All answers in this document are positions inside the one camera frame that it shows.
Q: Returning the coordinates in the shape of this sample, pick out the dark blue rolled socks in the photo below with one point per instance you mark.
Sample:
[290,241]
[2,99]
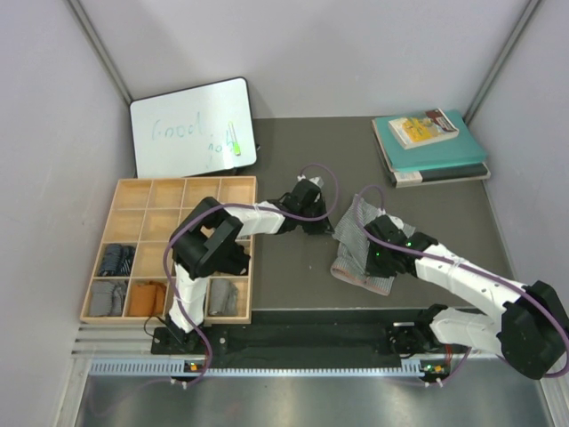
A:
[117,261]

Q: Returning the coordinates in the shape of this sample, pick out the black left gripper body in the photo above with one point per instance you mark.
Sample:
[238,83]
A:
[316,209]

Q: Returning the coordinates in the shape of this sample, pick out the grey rolled garment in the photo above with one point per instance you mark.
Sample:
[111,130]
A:
[222,298]

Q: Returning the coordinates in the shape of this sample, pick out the white whiteboard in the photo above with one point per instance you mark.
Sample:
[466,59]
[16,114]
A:
[185,133]

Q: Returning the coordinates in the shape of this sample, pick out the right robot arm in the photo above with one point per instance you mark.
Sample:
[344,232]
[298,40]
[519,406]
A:
[526,325]

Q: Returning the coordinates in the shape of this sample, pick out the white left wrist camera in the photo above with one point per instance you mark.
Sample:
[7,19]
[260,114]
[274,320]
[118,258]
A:
[310,183]

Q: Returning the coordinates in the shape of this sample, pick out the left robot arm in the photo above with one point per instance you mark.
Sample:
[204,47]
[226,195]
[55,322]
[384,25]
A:
[207,242]

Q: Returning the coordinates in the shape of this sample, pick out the grey rolled socks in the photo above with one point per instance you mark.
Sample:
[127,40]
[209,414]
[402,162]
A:
[107,298]

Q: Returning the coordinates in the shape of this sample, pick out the orange rolled garment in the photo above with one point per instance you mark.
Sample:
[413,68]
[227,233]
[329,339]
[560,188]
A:
[147,298]

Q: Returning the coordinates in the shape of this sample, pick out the green whiteboard marker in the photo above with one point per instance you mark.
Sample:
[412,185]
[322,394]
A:
[233,139]

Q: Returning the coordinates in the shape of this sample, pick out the grey striped boxer shorts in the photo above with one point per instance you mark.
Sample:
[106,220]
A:
[357,256]

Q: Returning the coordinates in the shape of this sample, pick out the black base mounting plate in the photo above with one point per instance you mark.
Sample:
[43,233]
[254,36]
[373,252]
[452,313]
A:
[304,339]

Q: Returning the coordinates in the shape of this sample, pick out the yellow paperback book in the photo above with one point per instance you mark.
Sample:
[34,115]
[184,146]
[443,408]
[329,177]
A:
[422,129]

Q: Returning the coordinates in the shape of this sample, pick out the wooden compartment tray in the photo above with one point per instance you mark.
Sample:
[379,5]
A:
[144,214]

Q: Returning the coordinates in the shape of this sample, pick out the black rolled garment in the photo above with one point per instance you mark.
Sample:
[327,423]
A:
[242,256]

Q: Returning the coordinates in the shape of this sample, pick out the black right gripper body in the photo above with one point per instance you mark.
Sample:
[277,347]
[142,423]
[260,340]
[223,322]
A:
[377,262]

